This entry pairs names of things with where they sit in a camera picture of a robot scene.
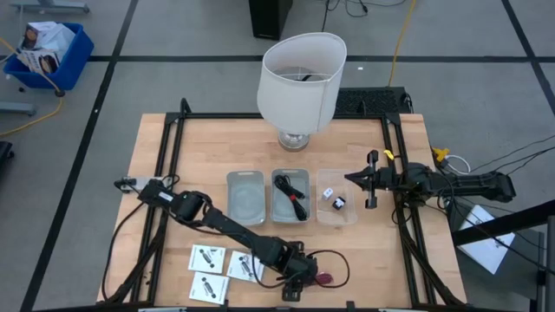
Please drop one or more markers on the white printed cardboard box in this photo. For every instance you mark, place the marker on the white printed cardboard box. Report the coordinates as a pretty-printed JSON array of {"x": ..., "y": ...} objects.
[
  {"x": 40, "y": 61},
  {"x": 34, "y": 34}
]

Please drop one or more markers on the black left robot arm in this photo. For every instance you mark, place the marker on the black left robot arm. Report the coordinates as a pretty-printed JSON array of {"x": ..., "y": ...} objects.
[{"x": 234, "y": 227}]

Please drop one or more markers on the blue plastic tote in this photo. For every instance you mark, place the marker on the blue plastic tote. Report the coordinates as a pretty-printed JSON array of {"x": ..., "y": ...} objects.
[{"x": 73, "y": 65}]

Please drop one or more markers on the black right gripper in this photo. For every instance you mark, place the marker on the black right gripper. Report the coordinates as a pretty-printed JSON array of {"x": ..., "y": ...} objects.
[{"x": 378, "y": 180}]

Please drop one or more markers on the small white adapter cube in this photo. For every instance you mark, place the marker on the small white adapter cube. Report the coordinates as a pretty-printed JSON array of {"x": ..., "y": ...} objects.
[{"x": 328, "y": 193}]

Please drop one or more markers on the black ribbed mat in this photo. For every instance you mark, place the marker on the black ribbed mat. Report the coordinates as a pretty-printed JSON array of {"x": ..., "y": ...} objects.
[{"x": 373, "y": 102}]

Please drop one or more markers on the yellow tape tag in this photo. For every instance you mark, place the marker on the yellow tape tag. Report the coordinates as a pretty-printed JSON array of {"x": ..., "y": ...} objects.
[{"x": 389, "y": 154}]

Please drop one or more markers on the black diagonal bar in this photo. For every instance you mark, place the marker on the black diagonal bar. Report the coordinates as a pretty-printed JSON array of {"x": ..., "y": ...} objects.
[{"x": 503, "y": 223}]

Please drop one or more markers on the white shade table lamp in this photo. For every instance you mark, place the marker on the white shade table lamp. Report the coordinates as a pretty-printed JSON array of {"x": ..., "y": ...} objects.
[{"x": 299, "y": 95}]

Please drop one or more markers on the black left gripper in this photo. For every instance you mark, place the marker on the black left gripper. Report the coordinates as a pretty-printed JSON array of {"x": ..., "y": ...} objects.
[{"x": 299, "y": 266}]

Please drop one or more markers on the grey plastic bin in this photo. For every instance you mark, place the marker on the grey plastic bin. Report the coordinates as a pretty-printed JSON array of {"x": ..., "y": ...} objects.
[
  {"x": 245, "y": 199},
  {"x": 282, "y": 208}
]

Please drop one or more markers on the white paper sheet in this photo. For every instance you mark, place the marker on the white paper sheet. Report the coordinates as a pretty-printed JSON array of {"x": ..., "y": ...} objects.
[{"x": 485, "y": 242}]

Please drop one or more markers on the grey left mount plate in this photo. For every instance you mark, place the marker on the grey left mount plate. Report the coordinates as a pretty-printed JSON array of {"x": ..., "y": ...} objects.
[{"x": 139, "y": 180}]

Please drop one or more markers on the grey metal floor foot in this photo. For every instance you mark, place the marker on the grey metal floor foot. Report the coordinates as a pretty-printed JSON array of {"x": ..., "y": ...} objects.
[
  {"x": 17, "y": 108},
  {"x": 52, "y": 6}
]

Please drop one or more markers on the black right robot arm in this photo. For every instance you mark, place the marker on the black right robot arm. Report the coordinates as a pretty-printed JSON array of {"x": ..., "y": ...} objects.
[{"x": 468, "y": 182}]

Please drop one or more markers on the small black adapter cube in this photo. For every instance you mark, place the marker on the small black adapter cube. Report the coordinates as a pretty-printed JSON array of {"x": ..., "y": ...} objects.
[{"x": 339, "y": 203}]

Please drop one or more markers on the clear plastic bin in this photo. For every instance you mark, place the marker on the clear plastic bin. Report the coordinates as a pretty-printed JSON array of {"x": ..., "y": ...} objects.
[{"x": 342, "y": 216}]

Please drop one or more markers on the black aluminium table frame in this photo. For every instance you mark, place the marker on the black aluminium table frame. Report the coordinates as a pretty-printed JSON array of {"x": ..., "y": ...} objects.
[{"x": 217, "y": 116}]

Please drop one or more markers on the white printed leaflet card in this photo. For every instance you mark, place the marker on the white printed leaflet card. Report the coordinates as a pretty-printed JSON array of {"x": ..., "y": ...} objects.
[
  {"x": 240, "y": 266},
  {"x": 209, "y": 288},
  {"x": 207, "y": 258}
]

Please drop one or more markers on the black tower box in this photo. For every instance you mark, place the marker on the black tower box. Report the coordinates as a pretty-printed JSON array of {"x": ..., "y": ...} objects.
[{"x": 269, "y": 19}]

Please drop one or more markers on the yellow plug connector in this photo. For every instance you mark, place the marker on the yellow plug connector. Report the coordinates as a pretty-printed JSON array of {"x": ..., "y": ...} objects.
[{"x": 441, "y": 153}]

